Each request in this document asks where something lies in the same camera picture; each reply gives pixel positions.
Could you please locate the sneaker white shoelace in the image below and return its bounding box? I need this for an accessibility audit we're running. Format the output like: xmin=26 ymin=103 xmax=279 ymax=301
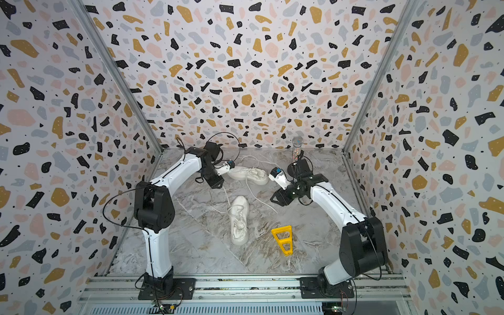
xmin=240 ymin=155 xmax=287 ymax=176
xmin=172 ymin=184 xmax=279 ymax=237

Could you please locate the white knit sneaker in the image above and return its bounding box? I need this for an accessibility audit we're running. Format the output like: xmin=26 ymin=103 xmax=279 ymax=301
xmin=227 ymin=166 xmax=269 ymax=186
xmin=228 ymin=196 xmax=249 ymax=246

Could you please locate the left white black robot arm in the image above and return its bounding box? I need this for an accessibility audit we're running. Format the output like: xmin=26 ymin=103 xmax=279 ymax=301
xmin=134 ymin=143 xmax=235 ymax=295

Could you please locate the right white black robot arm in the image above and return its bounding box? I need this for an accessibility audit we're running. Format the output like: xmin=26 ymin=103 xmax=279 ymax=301
xmin=269 ymin=167 xmax=388 ymax=286

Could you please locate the yellow plastic triangular stand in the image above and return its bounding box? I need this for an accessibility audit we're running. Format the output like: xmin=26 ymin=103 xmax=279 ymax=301
xmin=271 ymin=225 xmax=293 ymax=257

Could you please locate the sprinkle tube on black base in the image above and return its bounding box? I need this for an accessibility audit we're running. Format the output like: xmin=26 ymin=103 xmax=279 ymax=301
xmin=287 ymin=136 xmax=311 ymax=180

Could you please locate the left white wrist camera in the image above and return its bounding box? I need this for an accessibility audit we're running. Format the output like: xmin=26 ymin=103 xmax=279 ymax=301
xmin=215 ymin=161 xmax=235 ymax=176

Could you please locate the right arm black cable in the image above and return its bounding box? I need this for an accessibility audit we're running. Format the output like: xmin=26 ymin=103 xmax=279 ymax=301
xmin=291 ymin=155 xmax=387 ymax=315

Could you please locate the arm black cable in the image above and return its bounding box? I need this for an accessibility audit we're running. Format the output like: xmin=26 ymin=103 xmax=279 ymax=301
xmin=291 ymin=155 xmax=387 ymax=315
xmin=101 ymin=131 xmax=242 ymax=315

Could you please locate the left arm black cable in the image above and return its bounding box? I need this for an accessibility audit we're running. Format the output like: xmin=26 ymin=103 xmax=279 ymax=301
xmin=101 ymin=131 xmax=242 ymax=315

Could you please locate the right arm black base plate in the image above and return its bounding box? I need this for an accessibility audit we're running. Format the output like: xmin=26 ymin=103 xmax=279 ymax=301
xmin=299 ymin=274 xmax=354 ymax=299

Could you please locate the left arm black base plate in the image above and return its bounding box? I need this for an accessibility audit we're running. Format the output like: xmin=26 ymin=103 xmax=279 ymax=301
xmin=138 ymin=278 xmax=196 ymax=301

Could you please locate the front aluminium rail frame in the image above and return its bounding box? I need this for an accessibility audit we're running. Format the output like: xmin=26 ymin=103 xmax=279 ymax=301
xmin=77 ymin=274 xmax=417 ymax=314

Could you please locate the left aluminium corner post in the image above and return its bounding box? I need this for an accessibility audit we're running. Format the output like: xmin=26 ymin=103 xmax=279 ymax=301
xmin=68 ymin=0 xmax=163 ymax=154

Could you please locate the aluminium corner post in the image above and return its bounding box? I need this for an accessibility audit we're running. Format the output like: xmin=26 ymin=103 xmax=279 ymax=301
xmin=342 ymin=0 xmax=419 ymax=154
xmin=68 ymin=0 xmax=163 ymax=154

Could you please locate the right aluminium corner post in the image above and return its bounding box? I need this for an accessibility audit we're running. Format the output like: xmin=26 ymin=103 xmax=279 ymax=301
xmin=342 ymin=0 xmax=419 ymax=154

